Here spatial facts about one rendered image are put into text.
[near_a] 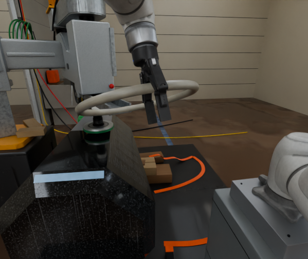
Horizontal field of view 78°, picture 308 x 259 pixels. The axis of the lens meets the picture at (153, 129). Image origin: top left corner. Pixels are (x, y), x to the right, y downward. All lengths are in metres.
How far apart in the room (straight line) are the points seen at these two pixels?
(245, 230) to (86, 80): 1.12
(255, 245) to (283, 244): 0.09
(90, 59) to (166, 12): 5.35
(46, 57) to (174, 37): 5.00
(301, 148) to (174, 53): 5.89
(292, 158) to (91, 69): 1.10
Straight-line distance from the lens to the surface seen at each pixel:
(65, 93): 4.27
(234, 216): 0.90
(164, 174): 2.26
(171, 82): 0.59
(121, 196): 1.06
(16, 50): 1.88
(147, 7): 0.59
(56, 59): 1.92
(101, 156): 1.13
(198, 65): 6.70
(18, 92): 7.11
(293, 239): 0.80
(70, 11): 1.33
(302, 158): 0.76
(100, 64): 1.30
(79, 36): 1.28
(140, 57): 0.56
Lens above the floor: 1.40
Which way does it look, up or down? 21 degrees down
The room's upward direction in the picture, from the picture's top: straight up
